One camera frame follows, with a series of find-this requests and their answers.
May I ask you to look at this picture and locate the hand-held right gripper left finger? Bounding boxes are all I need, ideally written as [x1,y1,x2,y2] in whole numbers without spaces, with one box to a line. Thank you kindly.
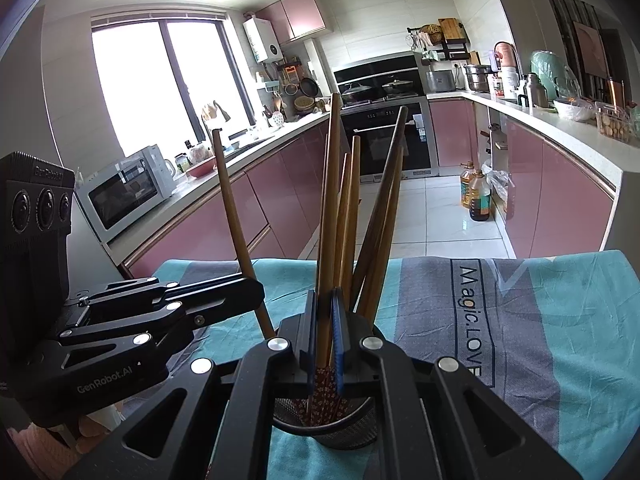
[65,289,321,480]

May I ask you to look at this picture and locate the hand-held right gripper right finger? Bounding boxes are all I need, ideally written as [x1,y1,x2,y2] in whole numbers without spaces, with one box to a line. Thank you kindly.
[330,287,581,480]

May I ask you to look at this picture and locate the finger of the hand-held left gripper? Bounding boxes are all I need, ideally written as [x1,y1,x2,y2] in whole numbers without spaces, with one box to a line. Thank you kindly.
[59,274,266,347]
[81,278,179,312]

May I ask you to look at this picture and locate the black mesh utensil holder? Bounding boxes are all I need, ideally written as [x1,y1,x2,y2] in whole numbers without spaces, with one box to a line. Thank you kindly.
[271,312,386,451]

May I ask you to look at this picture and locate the light wooden chopstick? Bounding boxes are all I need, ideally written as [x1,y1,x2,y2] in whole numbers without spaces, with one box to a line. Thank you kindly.
[312,93,344,423]
[211,128,277,340]
[359,146,405,318]

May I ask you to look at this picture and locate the dark brown chopstick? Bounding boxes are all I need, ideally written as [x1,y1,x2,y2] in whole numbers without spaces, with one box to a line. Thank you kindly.
[350,106,408,308]

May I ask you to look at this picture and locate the person's left hand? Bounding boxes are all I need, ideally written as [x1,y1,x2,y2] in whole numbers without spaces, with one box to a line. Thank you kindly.
[75,402,123,456]

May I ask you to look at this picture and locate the pink kitchen base cabinets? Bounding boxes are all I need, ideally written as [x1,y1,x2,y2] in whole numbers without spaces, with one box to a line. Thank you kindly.
[427,91,624,261]
[120,110,333,281]

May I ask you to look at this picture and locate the white microwave oven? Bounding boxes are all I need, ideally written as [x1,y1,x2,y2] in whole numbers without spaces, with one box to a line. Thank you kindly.
[75,144,175,244]

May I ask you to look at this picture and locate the red bowl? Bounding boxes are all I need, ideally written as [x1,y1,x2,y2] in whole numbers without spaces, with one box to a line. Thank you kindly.
[186,156,217,180]

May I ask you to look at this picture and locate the grey refrigerator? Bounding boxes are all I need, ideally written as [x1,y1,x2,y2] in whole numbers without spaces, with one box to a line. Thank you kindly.
[0,0,108,261]

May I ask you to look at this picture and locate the kitchen window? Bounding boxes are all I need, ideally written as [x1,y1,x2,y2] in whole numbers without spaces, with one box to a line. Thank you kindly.
[91,15,252,172]

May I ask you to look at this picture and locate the dark cooking oil bottle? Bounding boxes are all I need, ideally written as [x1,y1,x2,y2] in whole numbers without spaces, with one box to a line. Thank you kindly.
[468,169,492,222]

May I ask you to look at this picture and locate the yellow cooking oil bottle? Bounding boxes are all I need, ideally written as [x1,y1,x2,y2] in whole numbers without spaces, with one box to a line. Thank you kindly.
[460,161,479,210]

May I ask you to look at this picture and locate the teal grey printed tablecloth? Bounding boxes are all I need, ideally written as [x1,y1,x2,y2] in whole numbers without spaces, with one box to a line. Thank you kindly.
[120,250,640,480]

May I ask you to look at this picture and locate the built-in black oven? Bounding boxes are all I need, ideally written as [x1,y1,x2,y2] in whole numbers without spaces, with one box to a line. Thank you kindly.
[340,99,441,184]

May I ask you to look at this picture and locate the clear plastic bag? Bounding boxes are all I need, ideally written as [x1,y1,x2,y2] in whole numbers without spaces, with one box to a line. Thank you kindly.
[485,167,511,219]

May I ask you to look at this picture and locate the black wok with lid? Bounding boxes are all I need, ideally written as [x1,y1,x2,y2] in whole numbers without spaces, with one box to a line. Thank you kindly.
[341,81,375,104]

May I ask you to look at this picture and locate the white water heater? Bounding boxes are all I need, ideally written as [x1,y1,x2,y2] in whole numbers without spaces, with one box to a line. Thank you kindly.
[243,16,282,64]

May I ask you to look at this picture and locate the dark pot with lid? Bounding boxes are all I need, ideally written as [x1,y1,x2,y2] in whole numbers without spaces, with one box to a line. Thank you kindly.
[381,77,416,96]

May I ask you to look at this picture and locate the black range hood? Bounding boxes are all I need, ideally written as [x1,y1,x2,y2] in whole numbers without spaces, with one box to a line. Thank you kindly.
[332,52,426,102]

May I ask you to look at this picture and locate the silver countertop appliance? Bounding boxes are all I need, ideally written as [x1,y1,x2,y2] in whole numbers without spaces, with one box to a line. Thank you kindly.
[425,70,456,94]

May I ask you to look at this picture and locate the stainless steel stock pot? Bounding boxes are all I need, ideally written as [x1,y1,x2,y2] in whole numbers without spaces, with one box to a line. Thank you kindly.
[463,63,494,94]

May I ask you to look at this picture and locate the steel thermos flask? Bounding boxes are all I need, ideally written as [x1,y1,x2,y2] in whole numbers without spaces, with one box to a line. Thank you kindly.
[517,72,549,109]

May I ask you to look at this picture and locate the pink white countertop appliance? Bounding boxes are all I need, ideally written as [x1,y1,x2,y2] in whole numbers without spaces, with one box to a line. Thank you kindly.
[492,41,521,101]

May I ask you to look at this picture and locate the white bowl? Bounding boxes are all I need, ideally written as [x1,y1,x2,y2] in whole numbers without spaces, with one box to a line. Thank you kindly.
[552,99,596,122]

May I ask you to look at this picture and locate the wooden cutting board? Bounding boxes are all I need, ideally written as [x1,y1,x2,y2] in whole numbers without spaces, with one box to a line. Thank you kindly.
[438,18,464,44]

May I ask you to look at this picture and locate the mint green appliance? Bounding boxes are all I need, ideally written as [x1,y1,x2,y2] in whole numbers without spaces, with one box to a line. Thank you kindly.
[530,50,569,101]

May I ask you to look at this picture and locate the clear snack container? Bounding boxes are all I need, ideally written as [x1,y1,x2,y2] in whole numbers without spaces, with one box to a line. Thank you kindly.
[595,102,634,139]

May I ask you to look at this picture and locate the pink wall cabinet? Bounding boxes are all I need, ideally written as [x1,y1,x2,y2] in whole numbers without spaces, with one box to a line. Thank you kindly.
[255,0,326,45]

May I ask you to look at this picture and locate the black wall rack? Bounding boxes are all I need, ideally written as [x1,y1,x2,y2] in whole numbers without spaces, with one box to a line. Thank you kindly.
[407,17,471,61]

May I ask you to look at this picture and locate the framed wall picture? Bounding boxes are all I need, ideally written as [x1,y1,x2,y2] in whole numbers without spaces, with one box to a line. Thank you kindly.
[572,21,611,79]

